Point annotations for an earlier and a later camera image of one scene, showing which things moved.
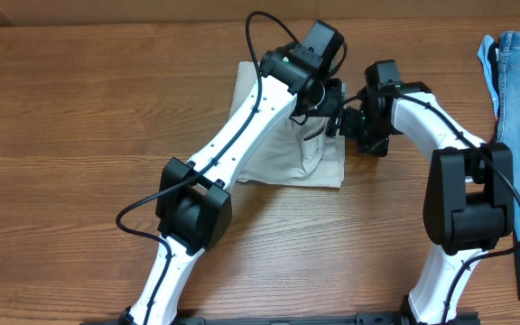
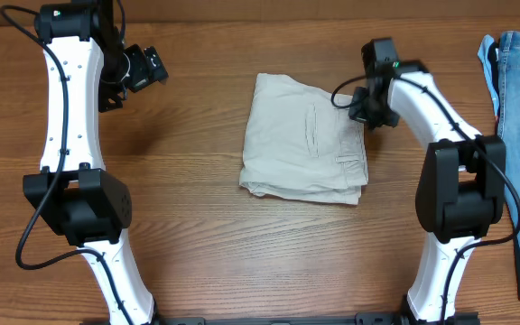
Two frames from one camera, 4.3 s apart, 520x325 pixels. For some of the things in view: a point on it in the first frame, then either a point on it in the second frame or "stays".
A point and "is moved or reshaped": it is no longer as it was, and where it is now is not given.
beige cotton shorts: [291, 153] is moved or reshaped
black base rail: [361, 319] stays
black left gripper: [336, 97] to [144, 74]
